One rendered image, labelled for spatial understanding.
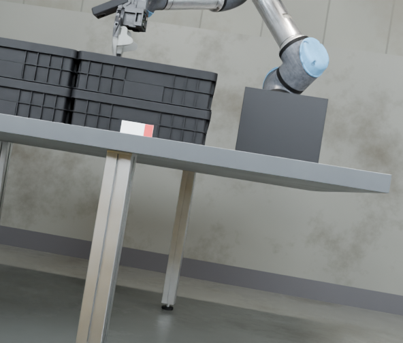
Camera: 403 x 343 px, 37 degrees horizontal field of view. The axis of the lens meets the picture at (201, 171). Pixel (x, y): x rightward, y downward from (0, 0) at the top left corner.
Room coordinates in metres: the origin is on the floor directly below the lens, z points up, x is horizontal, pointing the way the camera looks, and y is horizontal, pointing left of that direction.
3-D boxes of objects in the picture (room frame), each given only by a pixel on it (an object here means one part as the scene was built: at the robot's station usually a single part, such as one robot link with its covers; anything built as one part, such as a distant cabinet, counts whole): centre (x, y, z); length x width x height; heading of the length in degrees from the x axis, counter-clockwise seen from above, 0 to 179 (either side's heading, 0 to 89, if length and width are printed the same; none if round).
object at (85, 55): (1.82, 0.20, 0.92); 0.40 x 0.30 x 0.02; 91
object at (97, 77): (1.82, 0.20, 0.87); 0.40 x 0.30 x 0.11; 91
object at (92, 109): (1.82, 0.20, 0.76); 0.40 x 0.30 x 0.12; 91
